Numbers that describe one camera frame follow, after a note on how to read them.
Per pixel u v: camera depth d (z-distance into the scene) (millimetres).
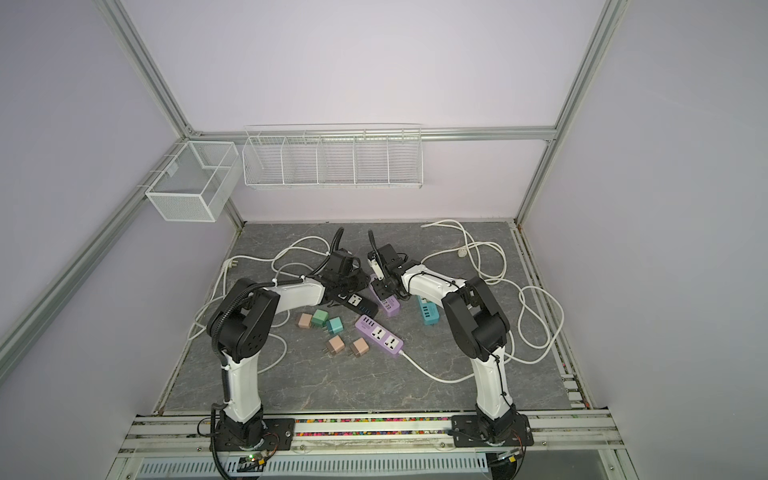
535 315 938
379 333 887
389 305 938
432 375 826
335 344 868
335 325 913
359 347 862
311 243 1157
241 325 526
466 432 737
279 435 735
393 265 770
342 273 811
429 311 933
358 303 943
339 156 988
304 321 916
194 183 954
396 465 708
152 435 756
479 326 524
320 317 929
